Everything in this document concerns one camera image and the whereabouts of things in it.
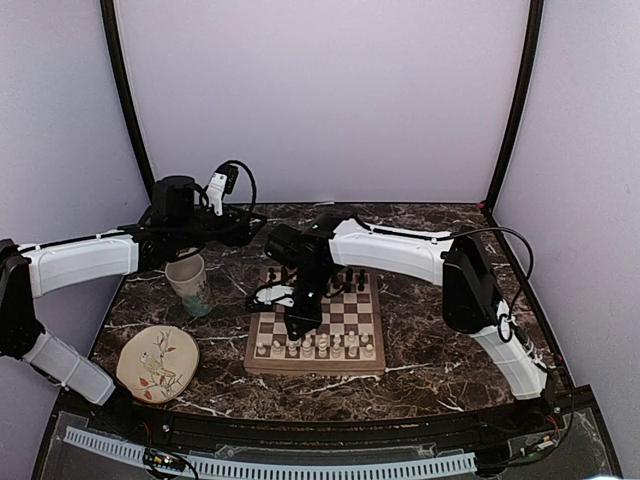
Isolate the wooden chess board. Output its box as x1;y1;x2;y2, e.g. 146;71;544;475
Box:
244;269;386;376

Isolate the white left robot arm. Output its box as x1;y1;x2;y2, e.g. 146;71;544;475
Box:
1;160;266;436

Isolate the right black frame post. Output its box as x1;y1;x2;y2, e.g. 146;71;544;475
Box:
484;0;545;212

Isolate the black chess rook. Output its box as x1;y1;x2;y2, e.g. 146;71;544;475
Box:
267;268;277;287
357;269;366;292

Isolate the white chess queen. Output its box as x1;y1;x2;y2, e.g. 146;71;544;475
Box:
301;336;314;359

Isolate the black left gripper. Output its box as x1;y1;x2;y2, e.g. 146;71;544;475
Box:
171;203;266;250

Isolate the floral ceramic mug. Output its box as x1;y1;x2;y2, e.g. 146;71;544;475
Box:
164;254;213;317

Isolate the grey slotted cable duct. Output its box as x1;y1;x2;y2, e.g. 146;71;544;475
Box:
63;427;477;479

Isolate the black front rail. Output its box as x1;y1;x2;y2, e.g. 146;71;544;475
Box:
166;413;502;446

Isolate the black frame post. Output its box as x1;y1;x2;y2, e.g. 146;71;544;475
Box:
484;0;545;212
99;0;155;199

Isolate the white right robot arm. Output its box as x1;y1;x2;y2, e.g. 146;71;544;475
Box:
249;214;549;434

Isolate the left black frame post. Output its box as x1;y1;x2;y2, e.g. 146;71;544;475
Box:
99;0;155;199

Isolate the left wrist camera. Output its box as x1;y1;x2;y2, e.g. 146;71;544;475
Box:
205;163;238;216

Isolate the bird painted ceramic plate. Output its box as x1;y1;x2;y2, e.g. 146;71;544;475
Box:
116;326;200;405

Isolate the white chess bishop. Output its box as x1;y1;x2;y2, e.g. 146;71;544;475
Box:
331;336;342;359
288;342;298;358

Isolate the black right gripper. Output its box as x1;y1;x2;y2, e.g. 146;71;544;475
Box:
283;266;333;341

